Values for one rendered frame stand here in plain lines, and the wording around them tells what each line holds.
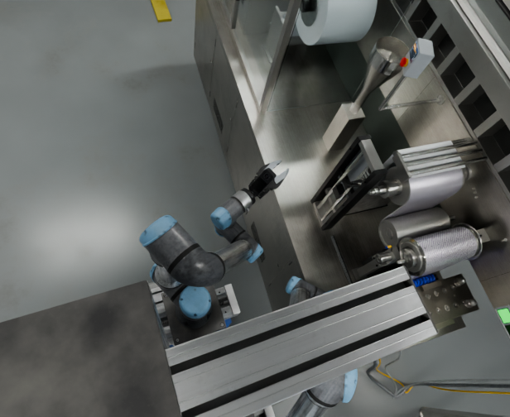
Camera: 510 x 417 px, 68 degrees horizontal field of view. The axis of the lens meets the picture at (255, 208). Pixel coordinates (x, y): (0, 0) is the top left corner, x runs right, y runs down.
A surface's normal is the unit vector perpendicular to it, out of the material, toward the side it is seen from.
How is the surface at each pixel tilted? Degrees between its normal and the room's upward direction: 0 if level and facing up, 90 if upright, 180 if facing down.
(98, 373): 0
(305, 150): 0
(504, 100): 90
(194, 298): 8
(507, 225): 90
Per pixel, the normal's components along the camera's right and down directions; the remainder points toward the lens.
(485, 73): -0.94, 0.20
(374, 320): 0.18, -0.40
